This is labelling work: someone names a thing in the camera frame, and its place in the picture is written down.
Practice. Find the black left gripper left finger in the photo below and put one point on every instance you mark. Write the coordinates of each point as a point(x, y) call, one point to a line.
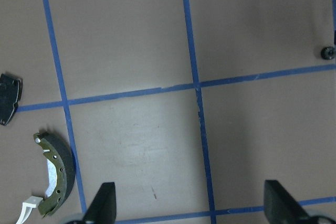
point(103, 206)

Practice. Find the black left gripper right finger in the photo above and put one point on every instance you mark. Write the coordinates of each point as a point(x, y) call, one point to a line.
point(280, 206)

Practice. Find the small black bearing gear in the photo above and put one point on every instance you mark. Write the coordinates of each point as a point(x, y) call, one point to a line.
point(328, 53)

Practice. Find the green curved brake shoe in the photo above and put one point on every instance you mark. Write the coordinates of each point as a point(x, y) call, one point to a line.
point(61, 172)

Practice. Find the black brake pad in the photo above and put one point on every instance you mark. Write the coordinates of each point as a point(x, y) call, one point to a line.
point(11, 90)

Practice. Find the white curved plastic bracket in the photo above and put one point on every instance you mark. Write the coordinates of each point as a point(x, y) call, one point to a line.
point(27, 207)

